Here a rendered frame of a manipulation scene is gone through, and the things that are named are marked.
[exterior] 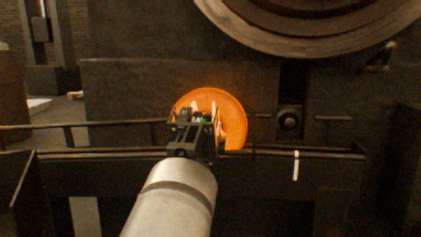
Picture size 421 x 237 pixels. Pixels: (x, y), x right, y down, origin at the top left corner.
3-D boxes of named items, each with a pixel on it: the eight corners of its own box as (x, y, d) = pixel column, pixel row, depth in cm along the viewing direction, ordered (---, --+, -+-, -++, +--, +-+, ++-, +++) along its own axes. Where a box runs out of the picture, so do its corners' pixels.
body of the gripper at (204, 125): (221, 104, 42) (210, 151, 32) (223, 148, 46) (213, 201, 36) (174, 103, 43) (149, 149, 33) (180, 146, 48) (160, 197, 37)
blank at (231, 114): (166, 92, 55) (162, 95, 52) (241, 82, 52) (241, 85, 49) (179, 162, 58) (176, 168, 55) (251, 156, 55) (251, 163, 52)
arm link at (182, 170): (214, 236, 33) (141, 229, 34) (219, 205, 37) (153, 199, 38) (211, 183, 28) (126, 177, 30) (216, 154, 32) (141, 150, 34)
